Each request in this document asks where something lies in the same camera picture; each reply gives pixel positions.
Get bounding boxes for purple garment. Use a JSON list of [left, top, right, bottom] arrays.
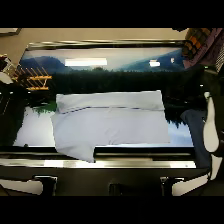
[[183, 27, 224, 70]]

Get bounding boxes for blue jeans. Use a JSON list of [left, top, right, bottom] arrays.
[[180, 108, 212, 170]]

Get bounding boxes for checked shirt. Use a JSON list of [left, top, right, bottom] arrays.
[[181, 27, 214, 62]]

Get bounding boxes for silver frame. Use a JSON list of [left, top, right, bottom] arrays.
[[0, 150, 214, 197]]

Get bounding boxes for light blue shirt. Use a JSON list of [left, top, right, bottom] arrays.
[[50, 89, 172, 164]]

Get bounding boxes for brown clothes hanger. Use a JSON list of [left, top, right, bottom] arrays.
[[20, 81, 50, 92], [15, 65, 54, 82]]

